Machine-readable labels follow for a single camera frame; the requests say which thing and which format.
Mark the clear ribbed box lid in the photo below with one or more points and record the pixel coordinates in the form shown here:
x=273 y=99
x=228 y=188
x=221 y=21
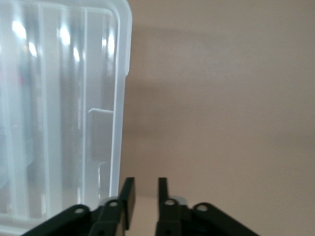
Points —
x=61 y=98

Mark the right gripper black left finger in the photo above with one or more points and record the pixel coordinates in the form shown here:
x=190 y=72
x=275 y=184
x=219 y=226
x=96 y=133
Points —
x=129 y=194

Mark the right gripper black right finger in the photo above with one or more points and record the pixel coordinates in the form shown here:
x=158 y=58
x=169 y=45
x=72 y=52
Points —
x=163 y=196

